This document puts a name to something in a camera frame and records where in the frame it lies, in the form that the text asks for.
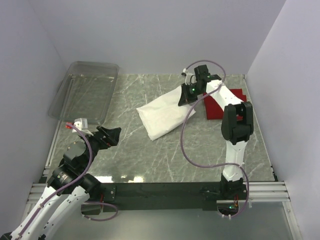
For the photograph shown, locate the white t shirt red print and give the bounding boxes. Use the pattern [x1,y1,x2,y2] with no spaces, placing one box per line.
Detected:
[136,86,191,141]

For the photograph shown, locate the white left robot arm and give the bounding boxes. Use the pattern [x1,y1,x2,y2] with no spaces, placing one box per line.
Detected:
[1,121,122,240]

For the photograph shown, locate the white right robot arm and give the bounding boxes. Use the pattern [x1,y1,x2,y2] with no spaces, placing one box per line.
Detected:
[178,65,254,200]

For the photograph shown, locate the folded red t shirt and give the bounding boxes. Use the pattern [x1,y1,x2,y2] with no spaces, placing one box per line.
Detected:
[203,88,247,120]

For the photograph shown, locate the clear plastic bin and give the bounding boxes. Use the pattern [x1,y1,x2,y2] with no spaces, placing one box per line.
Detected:
[48,61,120,125]

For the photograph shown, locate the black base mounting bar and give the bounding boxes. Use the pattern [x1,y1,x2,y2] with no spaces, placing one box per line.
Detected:
[89,182,248,211]

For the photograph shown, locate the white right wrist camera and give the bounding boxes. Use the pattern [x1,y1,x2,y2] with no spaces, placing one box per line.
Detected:
[181,68,196,85]

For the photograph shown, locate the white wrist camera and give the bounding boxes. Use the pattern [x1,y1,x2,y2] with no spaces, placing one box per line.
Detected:
[65,118,93,137]
[181,68,196,85]

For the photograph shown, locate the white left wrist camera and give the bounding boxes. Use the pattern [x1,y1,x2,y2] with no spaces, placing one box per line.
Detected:
[65,118,93,137]

